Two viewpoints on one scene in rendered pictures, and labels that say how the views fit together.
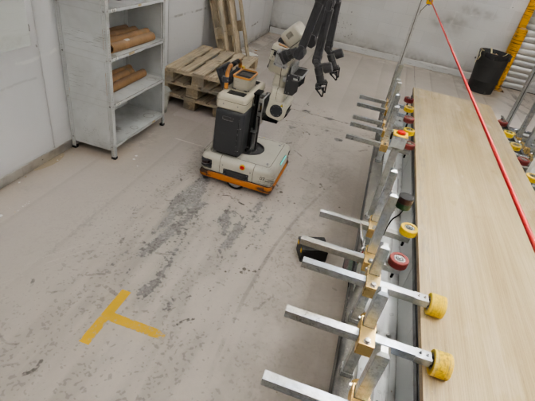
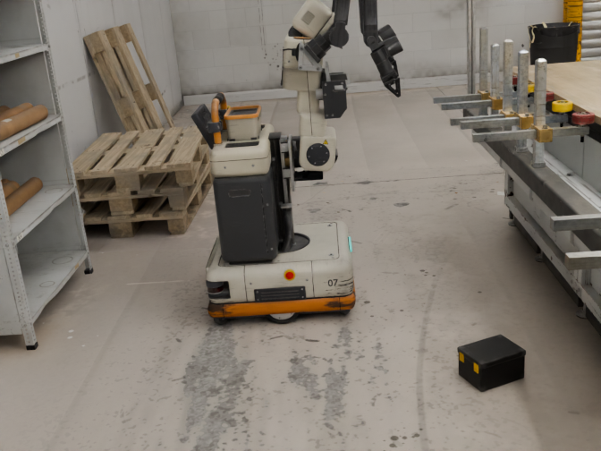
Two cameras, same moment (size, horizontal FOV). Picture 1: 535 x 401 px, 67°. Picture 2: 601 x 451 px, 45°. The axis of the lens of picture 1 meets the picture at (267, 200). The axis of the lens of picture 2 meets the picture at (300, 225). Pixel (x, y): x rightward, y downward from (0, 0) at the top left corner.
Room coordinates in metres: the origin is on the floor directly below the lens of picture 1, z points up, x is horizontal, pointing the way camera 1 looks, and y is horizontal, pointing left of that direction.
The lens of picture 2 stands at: (-0.01, 0.60, 1.50)
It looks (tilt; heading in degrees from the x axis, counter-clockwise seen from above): 19 degrees down; 352
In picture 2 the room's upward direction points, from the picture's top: 5 degrees counter-clockwise
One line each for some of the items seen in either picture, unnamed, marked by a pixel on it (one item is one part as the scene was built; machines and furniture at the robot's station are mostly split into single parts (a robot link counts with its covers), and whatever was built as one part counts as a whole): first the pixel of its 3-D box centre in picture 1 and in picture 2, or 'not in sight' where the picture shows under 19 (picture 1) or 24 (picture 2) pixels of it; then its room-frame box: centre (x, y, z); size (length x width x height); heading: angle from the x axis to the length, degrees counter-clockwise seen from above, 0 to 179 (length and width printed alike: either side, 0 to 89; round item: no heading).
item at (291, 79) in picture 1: (294, 77); (331, 89); (3.20, -0.03, 0.99); 0.28 x 0.16 x 0.22; 169
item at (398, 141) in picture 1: (398, 140); not in sight; (1.87, -0.58, 1.18); 0.07 x 0.07 x 0.08; 79
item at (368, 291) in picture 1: (372, 280); not in sight; (1.10, -0.43, 0.95); 0.14 x 0.06 x 0.05; 169
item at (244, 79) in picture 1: (244, 79); (243, 123); (3.28, 0.37, 0.87); 0.23 x 0.15 x 0.11; 169
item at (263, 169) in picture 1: (247, 158); (283, 266); (3.25, 0.25, 0.16); 0.67 x 0.64 x 0.25; 79
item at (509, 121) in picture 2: (379, 130); (513, 122); (2.81, -0.71, 0.84); 0.43 x 0.03 x 0.04; 79
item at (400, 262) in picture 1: (395, 266); not in sight; (1.31, -0.58, 0.85); 0.08 x 0.08 x 0.11
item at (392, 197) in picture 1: (376, 239); not in sight; (1.37, -0.48, 0.93); 0.04 x 0.04 x 0.48; 79
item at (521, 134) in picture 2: (376, 144); (529, 134); (2.57, -0.66, 0.84); 0.43 x 0.03 x 0.04; 79
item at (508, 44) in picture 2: (389, 110); (507, 94); (3.09, -0.81, 0.90); 0.04 x 0.04 x 0.48; 79
